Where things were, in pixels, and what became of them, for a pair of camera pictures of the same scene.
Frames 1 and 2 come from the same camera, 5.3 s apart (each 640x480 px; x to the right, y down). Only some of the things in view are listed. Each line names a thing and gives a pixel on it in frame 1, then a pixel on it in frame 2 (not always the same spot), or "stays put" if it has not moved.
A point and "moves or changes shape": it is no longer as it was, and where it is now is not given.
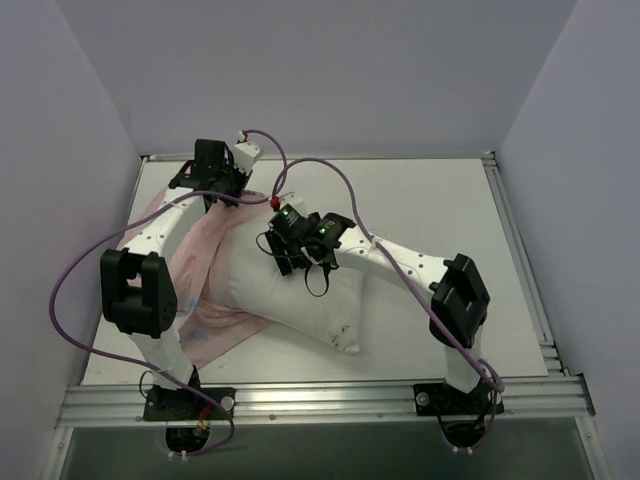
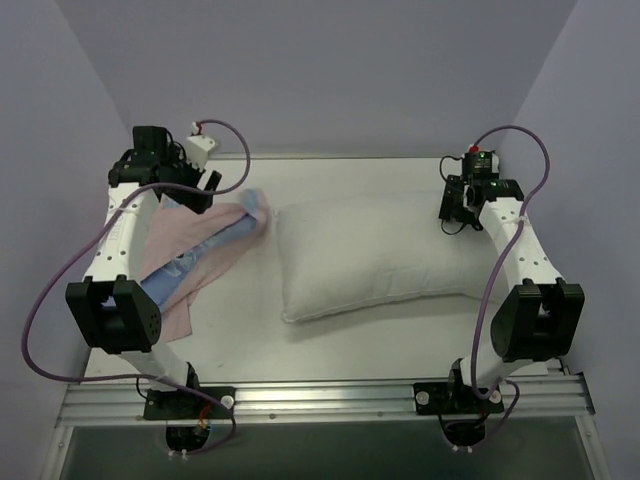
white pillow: (258, 282) → (341, 253)
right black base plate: (440, 399) stays put
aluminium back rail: (337, 157) stays put
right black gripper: (279, 248) → (451, 203)
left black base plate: (184, 405) stays put
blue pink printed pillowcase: (212, 315) moves or changes shape
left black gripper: (220, 183) → (198, 195)
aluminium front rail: (549, 401) stays put
